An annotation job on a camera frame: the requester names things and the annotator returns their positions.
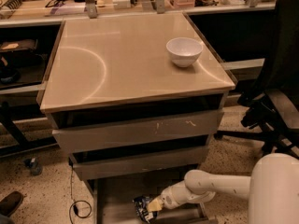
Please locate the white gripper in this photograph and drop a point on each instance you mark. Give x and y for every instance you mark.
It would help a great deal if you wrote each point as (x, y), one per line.
(169, 199)

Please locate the blue chip bag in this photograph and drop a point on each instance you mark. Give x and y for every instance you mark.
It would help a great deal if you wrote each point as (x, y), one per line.
(140, 204)

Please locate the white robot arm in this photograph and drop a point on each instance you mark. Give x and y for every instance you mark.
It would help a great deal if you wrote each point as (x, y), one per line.
(272, 190)

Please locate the open bottom drawer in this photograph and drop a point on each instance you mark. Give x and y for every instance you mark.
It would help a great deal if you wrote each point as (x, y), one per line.
(114, 199)

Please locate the middle drawer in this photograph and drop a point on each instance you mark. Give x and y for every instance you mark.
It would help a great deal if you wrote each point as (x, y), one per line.
(140, 163)

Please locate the grey drawer cabinet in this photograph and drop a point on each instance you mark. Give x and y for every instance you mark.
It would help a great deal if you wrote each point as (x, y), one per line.
(110, 71)

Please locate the top drawer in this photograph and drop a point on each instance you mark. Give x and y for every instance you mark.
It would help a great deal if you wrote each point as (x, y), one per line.
(136, 132)

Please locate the small caster on floor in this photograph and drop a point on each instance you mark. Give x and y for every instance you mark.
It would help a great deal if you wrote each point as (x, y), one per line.
(34, 166)

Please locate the dark shoe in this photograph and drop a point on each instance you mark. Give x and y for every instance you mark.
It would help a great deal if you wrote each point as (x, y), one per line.
(10, 203)

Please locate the black office chair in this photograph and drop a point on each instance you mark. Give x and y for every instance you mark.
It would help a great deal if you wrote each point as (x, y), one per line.
(272, 100)

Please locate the white bowl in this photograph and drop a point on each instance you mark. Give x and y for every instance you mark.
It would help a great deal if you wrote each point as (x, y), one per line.
(184, 51)

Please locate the back workbench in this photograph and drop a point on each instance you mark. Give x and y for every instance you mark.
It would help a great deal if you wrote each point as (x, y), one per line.
(141, 12)

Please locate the coiled soldering stand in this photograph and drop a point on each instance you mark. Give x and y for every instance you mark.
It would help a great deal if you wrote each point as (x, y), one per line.
(8, 8)

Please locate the grey metal post left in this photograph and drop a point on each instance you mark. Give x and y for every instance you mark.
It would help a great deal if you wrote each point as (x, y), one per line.
(91, 9)

